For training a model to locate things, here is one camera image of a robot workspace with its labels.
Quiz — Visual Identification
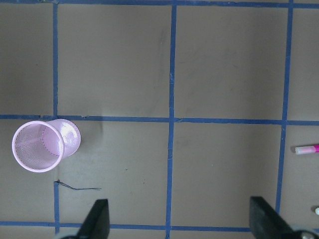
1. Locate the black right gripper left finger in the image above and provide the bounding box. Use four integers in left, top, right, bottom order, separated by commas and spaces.
76, 199, 110, 239

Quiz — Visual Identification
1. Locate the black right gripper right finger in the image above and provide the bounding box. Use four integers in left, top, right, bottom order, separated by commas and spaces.
250, 196, 294, 239

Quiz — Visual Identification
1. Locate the pink highlighter pen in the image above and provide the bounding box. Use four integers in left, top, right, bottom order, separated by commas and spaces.
295, 144, 319, 155

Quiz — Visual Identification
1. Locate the pink mesh pen cup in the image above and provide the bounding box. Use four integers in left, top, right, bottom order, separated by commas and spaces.
11, 119, 81, 173

